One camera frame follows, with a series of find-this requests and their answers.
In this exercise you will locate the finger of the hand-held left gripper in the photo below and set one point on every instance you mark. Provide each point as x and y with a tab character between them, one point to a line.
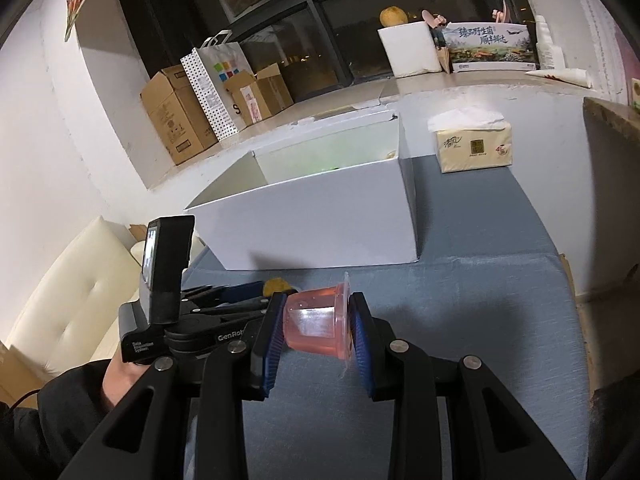
240	309
242	289

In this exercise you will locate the white cardboard box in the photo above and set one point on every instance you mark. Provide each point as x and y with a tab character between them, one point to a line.
310	225

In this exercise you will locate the person's left hand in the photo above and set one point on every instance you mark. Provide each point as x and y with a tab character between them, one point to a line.
122	377

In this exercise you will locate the flat cardboard sheet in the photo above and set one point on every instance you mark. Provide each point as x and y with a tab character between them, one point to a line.
570	277

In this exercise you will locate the white polka dot bag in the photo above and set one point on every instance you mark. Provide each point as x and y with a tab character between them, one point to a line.
207	90

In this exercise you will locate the tall brown cardboard box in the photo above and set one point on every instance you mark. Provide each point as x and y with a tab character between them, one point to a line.
175	115

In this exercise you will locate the yellow jelly cup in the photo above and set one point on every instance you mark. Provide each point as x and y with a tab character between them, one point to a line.
277	287

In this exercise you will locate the white bag with coloured squares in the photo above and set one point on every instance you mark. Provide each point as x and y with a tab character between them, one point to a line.
230	62

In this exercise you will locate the cream leather sofa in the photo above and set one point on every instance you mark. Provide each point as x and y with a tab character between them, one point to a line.
65	300

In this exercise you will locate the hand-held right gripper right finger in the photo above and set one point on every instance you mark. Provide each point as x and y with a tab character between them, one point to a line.
361	352

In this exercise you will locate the dark glass window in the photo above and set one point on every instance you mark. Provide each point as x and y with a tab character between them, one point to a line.
325	25

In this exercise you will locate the pink jelly cup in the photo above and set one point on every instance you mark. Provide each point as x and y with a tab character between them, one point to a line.
312	325

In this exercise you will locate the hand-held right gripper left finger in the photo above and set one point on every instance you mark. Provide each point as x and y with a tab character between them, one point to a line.
275	347

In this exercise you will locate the round yellow fruit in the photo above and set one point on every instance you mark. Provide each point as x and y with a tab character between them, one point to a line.
393	16

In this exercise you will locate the white foam box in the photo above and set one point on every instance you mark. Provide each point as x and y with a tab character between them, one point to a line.
410	50

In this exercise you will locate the person's left forearm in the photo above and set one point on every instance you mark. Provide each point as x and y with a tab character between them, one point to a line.
55	420

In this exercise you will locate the pink figurine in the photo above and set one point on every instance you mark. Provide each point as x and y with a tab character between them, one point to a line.
501	12
433	19

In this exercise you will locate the grey table cloth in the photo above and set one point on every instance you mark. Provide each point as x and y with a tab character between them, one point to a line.
475	285

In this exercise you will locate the landscape printed box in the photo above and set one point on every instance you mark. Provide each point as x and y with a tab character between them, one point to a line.
492	47

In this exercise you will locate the yellow tissue pack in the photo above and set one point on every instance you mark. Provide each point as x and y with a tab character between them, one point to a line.
475	147

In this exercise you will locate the white paper roll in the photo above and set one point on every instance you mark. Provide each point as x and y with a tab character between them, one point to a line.
560	76

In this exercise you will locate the open brown cardboard box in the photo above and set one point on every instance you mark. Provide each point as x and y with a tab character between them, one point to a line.
265	92

